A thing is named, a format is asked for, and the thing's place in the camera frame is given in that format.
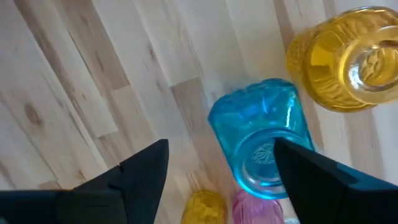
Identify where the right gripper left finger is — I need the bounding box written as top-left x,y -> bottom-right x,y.
0,138 -> 170,224

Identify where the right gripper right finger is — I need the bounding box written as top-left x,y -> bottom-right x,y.
272,138 -> 398,224

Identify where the tall teal diamond-pattern vase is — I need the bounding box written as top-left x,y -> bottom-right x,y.
207,77 -> 315,200

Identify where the pink ribbed bottle vase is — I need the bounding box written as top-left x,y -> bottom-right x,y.
231,189 -> 285,224

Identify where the small yellow ribbed vase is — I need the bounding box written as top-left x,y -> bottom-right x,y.
180,189 -> 228,224

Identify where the large yellow ribbed vase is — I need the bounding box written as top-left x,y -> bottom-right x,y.
285,6 -> 398,113

